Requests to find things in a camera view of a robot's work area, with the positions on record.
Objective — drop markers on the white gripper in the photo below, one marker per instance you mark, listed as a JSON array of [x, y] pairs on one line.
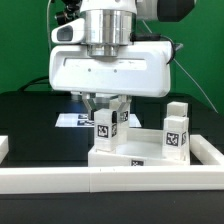
[[140, 69]]

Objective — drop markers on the white square table top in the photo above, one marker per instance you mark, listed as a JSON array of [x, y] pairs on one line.
[[143, 148]]

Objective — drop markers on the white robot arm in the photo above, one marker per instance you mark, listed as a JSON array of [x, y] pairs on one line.
[[98, 52]]

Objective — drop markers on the white marker sheet with tags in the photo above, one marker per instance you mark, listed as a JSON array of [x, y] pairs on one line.
[[81, 120]]

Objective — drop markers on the white U-shaped fence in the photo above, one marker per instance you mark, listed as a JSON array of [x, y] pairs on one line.
[[208, 175]]

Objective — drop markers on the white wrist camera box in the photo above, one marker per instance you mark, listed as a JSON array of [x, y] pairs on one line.
[[70, 33]]

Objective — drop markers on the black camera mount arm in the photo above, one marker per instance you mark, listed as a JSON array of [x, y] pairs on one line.
[[70, 12]]

